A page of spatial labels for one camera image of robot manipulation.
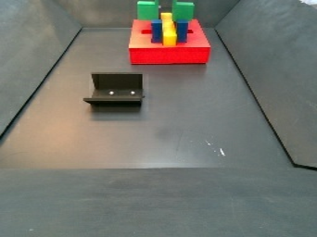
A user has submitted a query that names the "green arch-shaped block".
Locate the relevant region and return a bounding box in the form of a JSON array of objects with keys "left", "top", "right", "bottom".
[{"left": 136, "top": 0, "right": 194, "bottom": 20}]

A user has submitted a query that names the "yellow long bar block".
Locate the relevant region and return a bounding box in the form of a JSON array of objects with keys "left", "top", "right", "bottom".
[{"left": 160, "top": 12, "right": 176, "bottom": 46}]

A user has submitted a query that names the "blue post block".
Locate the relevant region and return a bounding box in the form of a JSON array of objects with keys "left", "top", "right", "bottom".
[
  {"left": 151, "top": 19, "right": 162, "bottom": 43},
  {"left": 175, "top": 19, "right": 188, "bottom": 43}
]

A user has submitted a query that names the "red board base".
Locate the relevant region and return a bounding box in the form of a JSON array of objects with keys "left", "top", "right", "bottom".
[{"left": 128, "top": 19, "right": 210, "bottom": 65}]

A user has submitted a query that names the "black angled bracket holder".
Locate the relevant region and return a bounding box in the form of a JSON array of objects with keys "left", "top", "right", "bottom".
[{"left": 83, "top": 72, "right": 143, "bottom": 105}]

